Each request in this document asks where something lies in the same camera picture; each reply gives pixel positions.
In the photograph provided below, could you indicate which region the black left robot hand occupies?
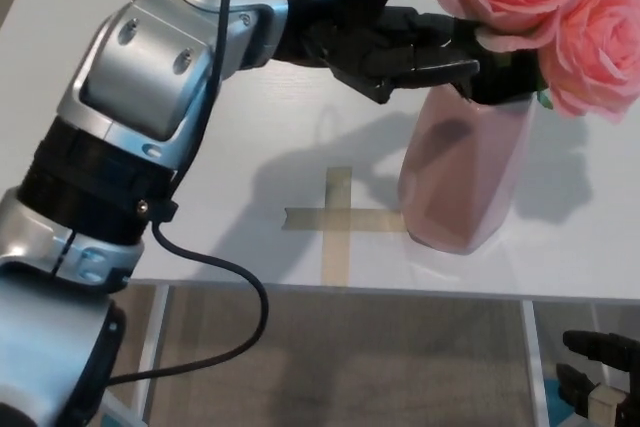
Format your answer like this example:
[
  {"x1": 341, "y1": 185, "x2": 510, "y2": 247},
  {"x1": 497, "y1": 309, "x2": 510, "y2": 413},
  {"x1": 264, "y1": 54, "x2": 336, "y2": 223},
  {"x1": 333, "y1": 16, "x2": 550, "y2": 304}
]
[{"x1": 272, "y1": 0, "x2": 484, "y2": 106}]

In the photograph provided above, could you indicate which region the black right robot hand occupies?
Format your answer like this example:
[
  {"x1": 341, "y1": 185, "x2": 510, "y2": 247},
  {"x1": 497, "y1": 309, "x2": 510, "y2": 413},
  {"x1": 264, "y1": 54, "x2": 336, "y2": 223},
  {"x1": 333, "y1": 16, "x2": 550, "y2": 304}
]
[{"x1": 555, "y1": 329, "x2": 640, "y2": 427}]

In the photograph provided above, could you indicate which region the pink faceted ceramic vase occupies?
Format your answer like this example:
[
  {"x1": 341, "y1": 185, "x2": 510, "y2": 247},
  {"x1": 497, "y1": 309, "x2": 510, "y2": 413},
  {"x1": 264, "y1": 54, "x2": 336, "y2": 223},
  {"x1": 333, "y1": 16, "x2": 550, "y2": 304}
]
[{"x1": 398, "y1": 86, "x2": 537, "y2": 254}]

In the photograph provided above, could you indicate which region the white table leg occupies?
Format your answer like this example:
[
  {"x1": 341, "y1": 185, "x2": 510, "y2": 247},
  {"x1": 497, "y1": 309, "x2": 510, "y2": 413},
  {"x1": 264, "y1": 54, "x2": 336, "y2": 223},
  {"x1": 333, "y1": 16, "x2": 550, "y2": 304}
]
[
  {"x1": 519, "y1": 299, "x2": 549, "y2": 427},
  {"x1": 137, "y1": 284, "x2": 171, "y2": 427}
]

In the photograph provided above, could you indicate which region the teal floor tape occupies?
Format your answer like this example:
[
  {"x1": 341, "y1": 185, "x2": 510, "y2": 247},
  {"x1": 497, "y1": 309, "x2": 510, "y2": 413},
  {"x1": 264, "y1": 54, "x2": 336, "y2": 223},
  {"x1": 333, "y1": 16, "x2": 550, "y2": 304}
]
[{"x1": 544, "y1": 379, "x2": 571, "y2": 427}]

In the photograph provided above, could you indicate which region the beige tape strip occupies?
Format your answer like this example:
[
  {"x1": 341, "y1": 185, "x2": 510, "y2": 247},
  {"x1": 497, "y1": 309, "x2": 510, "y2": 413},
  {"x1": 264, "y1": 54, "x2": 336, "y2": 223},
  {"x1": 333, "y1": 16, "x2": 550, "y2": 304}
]
[
  {"x1": 283, "y1": 207, "x2": 406, "y2": 233},
  {"x1": 322, "y1": 166, "x2": 353, "y2": 286}
]

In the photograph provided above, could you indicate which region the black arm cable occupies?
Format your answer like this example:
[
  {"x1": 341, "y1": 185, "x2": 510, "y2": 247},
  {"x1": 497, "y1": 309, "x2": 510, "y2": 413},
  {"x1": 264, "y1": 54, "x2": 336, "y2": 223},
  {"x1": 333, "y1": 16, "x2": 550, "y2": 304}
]
[{"x1": 107, "y1": 0, "x2": 270, "y2": 387}]

